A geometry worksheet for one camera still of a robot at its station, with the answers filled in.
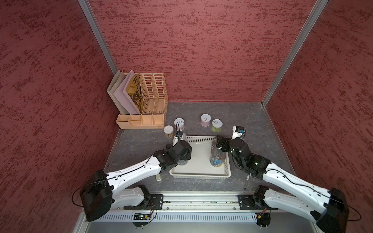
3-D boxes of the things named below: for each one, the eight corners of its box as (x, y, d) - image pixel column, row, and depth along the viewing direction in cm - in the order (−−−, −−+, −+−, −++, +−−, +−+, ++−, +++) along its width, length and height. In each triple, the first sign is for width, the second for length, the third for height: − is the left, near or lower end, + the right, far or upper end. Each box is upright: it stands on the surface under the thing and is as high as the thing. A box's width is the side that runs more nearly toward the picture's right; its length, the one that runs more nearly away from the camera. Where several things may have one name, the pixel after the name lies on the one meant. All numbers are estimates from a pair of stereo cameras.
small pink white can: (173, 129, 106) (172, 123, 101) (177, 121, 111) (176, 116, 106) (182, 132, 105) (181, 126, 100) (185, 124, 109) (185, 119, 104)
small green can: (211, 132, 105) (212, 127, 100) (210, 123, 110) (211, 118, 105) (221, 132, 105) (223, 127, 100) (220, 123, 110) (222, 118, 105)
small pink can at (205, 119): (198, 124, 109) (199, 119, 104) (202, 117, 113) (203, 112, 109) (207, 127, 107) (208, 123, 102) (211, 120, 111) (212, 115, 107)
